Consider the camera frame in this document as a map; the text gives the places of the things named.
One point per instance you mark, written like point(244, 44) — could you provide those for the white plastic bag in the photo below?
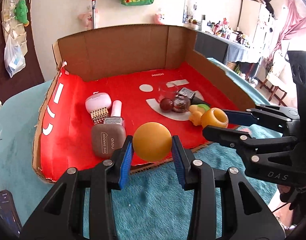
point(13, 57)

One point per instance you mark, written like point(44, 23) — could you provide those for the orange peach half hollow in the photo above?
point(214, 117)

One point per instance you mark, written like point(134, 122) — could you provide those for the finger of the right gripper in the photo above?
point(272, 117)
point(228, 137)

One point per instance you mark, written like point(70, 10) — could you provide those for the pink plush pig left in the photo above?
point(88, 21)

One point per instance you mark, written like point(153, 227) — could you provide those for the orange-tipped stick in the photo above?
point(94, 13)

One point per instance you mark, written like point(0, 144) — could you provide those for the cluttered side table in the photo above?
point(224, 50)

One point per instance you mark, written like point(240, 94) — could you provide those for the pink plush pig right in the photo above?
point(159, 19)

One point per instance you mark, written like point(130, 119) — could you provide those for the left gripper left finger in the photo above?
point(60, 213)

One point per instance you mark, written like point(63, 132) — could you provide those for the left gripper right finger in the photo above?
point(244, 214)

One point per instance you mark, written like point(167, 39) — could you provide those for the white cabinet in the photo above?
point(255, 22)

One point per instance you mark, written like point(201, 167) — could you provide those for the right hand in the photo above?
point(288, 195)

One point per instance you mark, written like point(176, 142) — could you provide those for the orange peach half round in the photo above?
point(152, 142)

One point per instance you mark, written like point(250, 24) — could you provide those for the pink plush pig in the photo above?
point(88, 21)
point(159, 19)

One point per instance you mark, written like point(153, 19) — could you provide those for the wooden stool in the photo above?
point(273, 83)

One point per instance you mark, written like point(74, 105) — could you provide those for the white earbud case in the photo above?
point(98, 101)

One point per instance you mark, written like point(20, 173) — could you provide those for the brown eye shadow case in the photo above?
point(106, 138)

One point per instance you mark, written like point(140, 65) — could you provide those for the black smartphone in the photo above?
point(8, 212)

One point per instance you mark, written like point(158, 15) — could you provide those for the dark brown door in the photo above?
point(28, 77)

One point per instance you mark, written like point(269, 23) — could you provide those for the green plush crocodile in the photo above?
point(21, 11)

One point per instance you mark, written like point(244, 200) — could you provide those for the pink curtain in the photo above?
point(295, 24)

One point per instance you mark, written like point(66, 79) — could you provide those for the red-capped glitter bottle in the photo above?
point(178, 104)

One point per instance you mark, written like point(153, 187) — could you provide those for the clear glass cup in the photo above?
point(167, 90)

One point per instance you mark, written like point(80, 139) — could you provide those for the black silver perfume bottle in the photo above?
point(194, 100)

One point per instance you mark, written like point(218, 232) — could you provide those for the green yellow toy figure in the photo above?
point(196, 112)

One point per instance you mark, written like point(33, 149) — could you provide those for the pink nail polish bottle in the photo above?
point(115, 117)

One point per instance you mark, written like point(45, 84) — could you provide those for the gold studded block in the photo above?
point(98, 116)

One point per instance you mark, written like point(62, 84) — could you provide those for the red-lined cardboard box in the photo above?
point(129, 63)

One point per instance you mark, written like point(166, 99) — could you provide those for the beige hanging organizer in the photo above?
point(11, 26)

